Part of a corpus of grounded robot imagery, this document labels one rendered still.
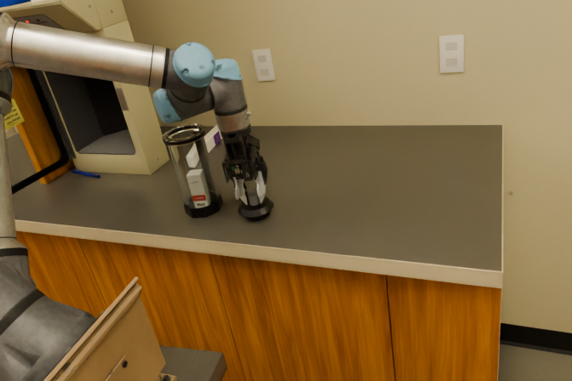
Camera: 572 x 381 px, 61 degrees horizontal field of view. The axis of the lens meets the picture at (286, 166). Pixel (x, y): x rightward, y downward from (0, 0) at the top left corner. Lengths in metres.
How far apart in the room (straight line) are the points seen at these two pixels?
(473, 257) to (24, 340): 0.79
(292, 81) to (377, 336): 0.92
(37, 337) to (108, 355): 0.10
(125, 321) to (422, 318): 0.66
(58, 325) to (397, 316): 0.72
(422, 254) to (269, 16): 0.99
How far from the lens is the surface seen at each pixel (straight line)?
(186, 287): 1.39
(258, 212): 1.19
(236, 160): 1.09
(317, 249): 1.07
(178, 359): 0.92
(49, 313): 0.78
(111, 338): 0.74
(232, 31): 1.76
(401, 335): 1.21
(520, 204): 1.78
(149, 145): 1.61
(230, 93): 1.05
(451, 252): 1.05
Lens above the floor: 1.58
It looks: 26 degrees down
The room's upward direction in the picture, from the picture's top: 10 degrees counter-clockwise
